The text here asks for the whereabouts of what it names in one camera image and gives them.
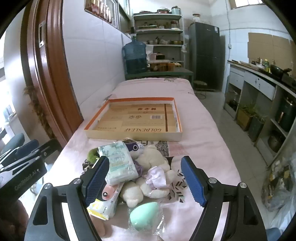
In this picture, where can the small round stool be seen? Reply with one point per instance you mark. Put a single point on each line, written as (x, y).
(200, 83)

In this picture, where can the green low table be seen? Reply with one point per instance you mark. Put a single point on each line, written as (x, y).
(161, 73)

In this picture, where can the round metal pot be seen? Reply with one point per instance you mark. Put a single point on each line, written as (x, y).
(275, 143)

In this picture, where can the red lidded pot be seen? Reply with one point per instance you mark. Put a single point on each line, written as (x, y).
(163, 11)

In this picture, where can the dark refrigerator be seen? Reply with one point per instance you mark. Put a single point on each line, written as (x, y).
(205, 58)

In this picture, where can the cardboard sheets on wall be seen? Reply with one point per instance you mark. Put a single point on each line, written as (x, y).
(261, 46)

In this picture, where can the brown wooden door frame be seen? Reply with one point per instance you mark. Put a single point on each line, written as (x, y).
(46, 81)

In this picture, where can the clear plastic bag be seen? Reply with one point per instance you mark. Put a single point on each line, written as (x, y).
(277, 185)

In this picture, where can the row of condiment bottles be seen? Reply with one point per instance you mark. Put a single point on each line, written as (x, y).
(261, 63)

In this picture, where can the green white tissue pack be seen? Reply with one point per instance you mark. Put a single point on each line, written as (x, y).
(120, 162)

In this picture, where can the row of amber jars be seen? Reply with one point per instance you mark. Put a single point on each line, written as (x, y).
(161, 67)

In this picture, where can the teal enamel pot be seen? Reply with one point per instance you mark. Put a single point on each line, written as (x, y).
(176, 10)

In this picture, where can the blue water jug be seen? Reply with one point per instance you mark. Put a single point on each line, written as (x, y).
(135, 55)

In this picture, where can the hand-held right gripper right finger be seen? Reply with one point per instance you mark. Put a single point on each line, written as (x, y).
(193, 183)

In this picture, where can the grey kitchen counter cabinet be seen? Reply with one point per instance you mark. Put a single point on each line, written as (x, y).
(259, 83)

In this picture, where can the potted green plant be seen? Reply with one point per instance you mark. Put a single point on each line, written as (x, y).
(244, 118)
(256, 128)

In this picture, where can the yellow cartoon face packet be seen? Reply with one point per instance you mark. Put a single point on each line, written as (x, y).
(101, 208)

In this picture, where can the glass jar with lid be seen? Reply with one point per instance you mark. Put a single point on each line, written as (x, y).
(196, 18)

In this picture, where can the leopard print scrunchie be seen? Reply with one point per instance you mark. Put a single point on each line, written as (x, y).
(86, 165)

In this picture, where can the dark green cooking pot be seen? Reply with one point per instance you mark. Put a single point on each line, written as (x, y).
(286, 113)

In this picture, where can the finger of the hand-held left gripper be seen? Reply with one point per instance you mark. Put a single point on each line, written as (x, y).
(49, 146)
(23, 147)

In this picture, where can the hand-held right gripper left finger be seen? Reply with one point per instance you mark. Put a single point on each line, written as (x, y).
(97, 180)

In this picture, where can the mint green makeup sponge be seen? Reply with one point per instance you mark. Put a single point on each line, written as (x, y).
(143, 215)

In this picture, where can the black wok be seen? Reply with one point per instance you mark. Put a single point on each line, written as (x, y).
(277, 69)

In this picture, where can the green metal shelf rack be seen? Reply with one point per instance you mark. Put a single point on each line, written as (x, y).
(157, 17)

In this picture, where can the cardboard tray box orange rim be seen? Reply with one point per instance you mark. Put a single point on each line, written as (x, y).
(138, 120)

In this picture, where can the green fuzzy scrunchie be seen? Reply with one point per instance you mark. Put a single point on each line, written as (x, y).
(92, 155)

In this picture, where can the window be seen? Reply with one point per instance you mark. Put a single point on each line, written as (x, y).
(245, 3)

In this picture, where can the white plush bear purple dress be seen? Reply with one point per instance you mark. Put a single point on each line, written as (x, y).
(150, 160)

